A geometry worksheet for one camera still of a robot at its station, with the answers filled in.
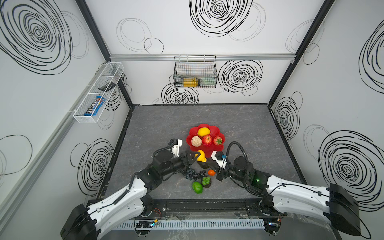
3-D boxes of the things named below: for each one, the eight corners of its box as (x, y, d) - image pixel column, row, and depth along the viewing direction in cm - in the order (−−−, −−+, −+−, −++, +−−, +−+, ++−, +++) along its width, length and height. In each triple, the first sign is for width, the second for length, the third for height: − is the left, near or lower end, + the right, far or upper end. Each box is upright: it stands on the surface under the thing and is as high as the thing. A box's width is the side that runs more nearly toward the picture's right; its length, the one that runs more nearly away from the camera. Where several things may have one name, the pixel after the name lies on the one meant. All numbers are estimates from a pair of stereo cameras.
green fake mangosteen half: (201, 188, 81) (201, 185, 77) (201, 179, 84) (201, 176, 80) (210, 188, 81) (211, 185, 77) (210, 179, 84) (211, 176, 80)
